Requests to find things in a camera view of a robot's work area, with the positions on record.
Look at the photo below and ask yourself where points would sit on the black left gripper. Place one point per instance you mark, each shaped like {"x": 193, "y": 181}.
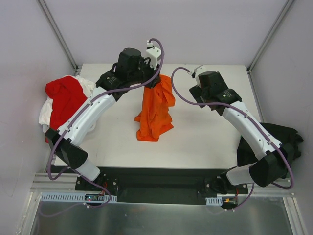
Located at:
{"x": 151, "y": 80}

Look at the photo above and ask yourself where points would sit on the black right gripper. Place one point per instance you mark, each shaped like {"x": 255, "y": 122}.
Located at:
{"x": 196, "y": 95}

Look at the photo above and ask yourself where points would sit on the orange t-shirt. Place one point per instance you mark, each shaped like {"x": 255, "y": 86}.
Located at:
{"x": 154, "y": 118}

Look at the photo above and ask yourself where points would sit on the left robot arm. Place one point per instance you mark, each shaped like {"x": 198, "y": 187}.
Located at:
{"x": 65, "y": 142}

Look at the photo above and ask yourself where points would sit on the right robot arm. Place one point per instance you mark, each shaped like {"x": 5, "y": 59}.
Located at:
{"x": 273, "y": 157}

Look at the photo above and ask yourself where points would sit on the black t-shirt stack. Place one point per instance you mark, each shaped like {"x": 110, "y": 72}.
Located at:
{"x": 285, "y": 135}

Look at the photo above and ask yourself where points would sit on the red t-shirt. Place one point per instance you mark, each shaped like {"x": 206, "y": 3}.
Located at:
{"x": 67, "y": 97}

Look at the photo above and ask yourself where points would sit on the white t-shirt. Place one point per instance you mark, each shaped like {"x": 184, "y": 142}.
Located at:
{"x": 45, "y": 113}

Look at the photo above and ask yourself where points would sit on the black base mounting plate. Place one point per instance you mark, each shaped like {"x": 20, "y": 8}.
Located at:
{"x": 154, "y": 185}

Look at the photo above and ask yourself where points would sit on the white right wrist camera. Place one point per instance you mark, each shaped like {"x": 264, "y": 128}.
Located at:
{"x": 201, "y": 77}

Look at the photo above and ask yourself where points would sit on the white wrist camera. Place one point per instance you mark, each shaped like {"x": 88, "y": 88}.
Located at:
{"x": 201, "y": 77}
{"x": 154, "y": 53}

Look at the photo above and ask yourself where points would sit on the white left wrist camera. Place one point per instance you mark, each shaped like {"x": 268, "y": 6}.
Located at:
{"x": 154, "y": 53}

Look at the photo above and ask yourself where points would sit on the left aluminium frame post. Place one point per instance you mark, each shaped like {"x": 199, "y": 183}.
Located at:
{"x": 57, "y": 32}

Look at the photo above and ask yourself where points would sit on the aluminium frame post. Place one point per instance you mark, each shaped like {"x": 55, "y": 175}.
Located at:
{"x": 271, "y": 33}
{"x": 57, "y": 32}

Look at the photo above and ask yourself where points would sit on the right slotted cable duct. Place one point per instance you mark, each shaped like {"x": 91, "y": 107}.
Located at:
{"x": 214, "y": 201}

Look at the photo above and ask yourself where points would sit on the slotted cable duct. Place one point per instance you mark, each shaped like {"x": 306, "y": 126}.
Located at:
{"x": 77, "y": 197}
{"x": 214, "y": 201}

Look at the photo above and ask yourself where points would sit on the right aluminium frame post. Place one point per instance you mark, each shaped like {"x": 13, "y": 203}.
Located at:
{"x": 271, "y": 33}

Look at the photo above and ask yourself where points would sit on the left slotted cable duct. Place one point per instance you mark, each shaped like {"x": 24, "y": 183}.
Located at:
{"x": 77, "y": 197}

